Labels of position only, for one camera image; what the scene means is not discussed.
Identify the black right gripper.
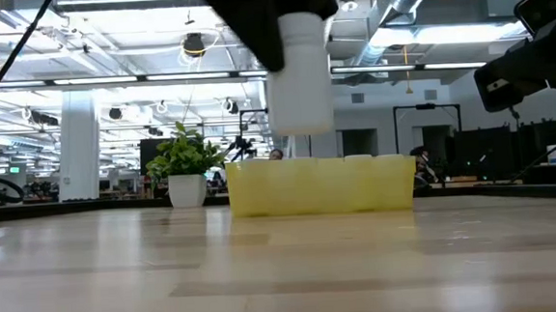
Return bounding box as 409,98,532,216
470,11,556,115

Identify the white plastic pill bottle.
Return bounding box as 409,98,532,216
262,10,337,138

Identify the yellow translucent plastic basket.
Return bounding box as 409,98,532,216
224,150,421,222

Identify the black microphone stand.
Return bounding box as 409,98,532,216
507,104,523,128

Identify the black ceiling-hung device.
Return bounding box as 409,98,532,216
181,32,208,59

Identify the black room divider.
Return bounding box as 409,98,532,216
449,118,556,175

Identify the green plant in white pot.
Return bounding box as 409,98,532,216
143,119,232,212

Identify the black display board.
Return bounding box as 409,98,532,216
137,136,174,178

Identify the white building column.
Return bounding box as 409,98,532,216
52,89,105,203

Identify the black gantry frame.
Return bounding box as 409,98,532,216
392,100,465,156

